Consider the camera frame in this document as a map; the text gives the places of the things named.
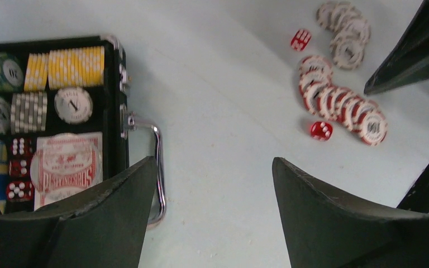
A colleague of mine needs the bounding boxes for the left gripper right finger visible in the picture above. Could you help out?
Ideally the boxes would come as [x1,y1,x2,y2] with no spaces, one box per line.
[272,157,429,267]

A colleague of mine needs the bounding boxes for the white dealer chip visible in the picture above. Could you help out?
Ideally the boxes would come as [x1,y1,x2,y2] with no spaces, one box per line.
[54,87,93,125]

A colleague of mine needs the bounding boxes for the red dice in case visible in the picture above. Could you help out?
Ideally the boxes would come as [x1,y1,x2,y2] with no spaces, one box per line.
[6,137,35,202]

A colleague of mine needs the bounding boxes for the white red chip stack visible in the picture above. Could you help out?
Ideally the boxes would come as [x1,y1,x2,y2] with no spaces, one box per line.
[298,1,388,146]

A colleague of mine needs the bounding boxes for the red playing card deck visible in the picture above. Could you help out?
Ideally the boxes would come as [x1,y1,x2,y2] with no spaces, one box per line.
[33,131,104,212]

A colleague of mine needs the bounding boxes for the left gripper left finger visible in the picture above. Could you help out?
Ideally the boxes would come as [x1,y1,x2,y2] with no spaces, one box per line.
[0,157,157,267]

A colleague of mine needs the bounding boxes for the clear round dealer button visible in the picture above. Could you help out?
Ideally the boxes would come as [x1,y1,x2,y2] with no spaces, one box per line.
[29,133,103,196]

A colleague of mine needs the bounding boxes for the yellow poker chip stack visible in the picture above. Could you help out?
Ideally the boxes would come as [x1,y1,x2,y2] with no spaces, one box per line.
[23,46,105,92]

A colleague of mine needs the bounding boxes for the black poker set case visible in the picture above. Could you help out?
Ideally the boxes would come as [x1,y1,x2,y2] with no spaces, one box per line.
[0,35,166,228]

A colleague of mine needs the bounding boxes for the grey white chip stack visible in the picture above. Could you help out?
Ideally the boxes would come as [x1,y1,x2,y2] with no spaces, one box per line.
[11,92,49,134]

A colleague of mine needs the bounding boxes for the red die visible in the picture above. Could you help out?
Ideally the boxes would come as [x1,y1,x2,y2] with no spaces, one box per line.
[290,28,312,51]
[309,121,333,141]

